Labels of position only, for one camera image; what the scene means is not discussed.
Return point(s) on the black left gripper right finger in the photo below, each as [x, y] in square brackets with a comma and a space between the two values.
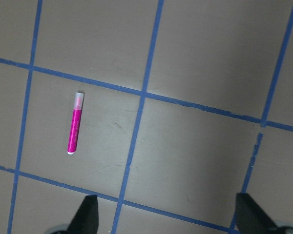
[251, 218]

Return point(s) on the pink highlighter pen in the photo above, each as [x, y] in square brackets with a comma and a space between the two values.
[75, 123]

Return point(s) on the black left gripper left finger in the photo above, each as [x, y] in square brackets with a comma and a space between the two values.
[86, 219]

